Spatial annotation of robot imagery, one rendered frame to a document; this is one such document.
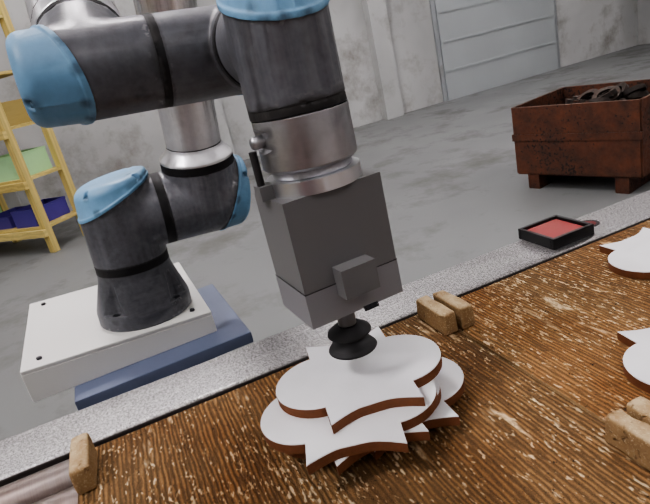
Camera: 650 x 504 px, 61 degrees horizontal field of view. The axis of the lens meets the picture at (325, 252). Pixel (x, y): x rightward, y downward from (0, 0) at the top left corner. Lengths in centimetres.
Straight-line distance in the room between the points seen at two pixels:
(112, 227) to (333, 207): 52
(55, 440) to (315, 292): 40
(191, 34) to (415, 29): 902
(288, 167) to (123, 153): 757
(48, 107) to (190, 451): 32
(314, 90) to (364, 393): 24
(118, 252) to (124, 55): 47
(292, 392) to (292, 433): 4
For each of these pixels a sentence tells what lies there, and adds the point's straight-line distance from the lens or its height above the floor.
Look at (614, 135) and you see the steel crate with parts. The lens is 391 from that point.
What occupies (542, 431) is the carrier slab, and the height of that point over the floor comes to 94.
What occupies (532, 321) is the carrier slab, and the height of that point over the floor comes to 94.
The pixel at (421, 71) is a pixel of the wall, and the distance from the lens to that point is 949.
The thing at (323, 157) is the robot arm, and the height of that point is 118.
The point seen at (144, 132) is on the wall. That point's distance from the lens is 797.
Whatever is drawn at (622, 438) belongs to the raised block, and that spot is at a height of 95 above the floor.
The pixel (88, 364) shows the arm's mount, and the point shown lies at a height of 90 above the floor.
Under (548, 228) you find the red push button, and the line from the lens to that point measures 91.
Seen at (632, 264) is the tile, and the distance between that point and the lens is 74.
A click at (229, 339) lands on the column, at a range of 89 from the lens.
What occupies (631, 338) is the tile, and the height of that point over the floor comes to 95.
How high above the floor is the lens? 126
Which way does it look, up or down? 20 degrees down
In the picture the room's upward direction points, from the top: 13 degrees counter-clockwise
